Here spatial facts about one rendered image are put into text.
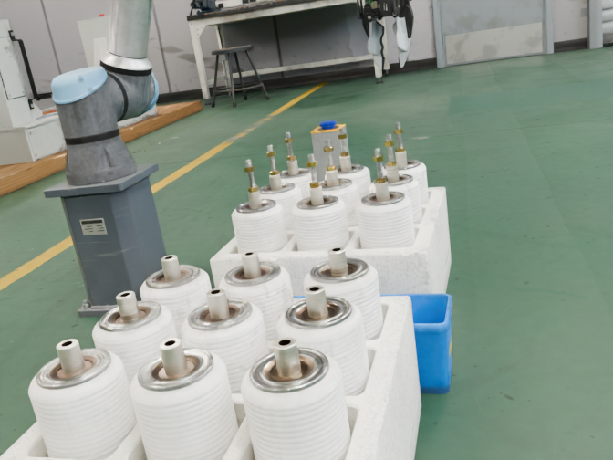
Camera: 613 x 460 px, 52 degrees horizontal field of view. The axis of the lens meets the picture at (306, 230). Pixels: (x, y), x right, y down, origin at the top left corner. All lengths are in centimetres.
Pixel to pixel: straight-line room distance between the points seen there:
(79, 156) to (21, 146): 221
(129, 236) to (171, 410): 84
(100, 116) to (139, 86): 14
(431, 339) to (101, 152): 81
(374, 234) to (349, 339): 42
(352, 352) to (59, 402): 30
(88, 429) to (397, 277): 57
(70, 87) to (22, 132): 221
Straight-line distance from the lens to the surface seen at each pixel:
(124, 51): 150
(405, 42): 128
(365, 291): 78
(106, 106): 143
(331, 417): 60
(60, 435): 71
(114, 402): 70
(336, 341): 67
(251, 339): 72
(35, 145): 363
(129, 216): 141
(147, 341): 77
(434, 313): 104
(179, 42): 665
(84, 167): 142
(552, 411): 97
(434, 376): 99
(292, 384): 58
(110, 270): 146
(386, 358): 75
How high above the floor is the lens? 56
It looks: 18 degrees down
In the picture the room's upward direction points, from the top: 9 degrees counter-clockwise
